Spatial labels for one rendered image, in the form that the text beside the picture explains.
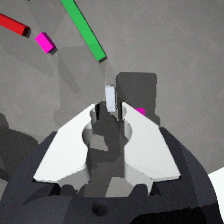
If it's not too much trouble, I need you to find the red rod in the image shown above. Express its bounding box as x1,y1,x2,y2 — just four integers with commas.
0,13,30,36

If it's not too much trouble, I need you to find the green rod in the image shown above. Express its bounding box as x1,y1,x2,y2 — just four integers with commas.
61,0,106,61

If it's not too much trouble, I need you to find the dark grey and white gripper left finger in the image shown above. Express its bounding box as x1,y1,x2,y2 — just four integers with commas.
0,103,100,224

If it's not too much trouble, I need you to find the grey rod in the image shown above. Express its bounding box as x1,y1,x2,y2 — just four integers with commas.
105,85,116,112

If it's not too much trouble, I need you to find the small magenta block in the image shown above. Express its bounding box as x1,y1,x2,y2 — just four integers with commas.
35,32,56,53
135,108,145,116

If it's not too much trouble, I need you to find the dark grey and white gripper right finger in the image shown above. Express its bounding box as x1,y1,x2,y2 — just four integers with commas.
120,102,224,224

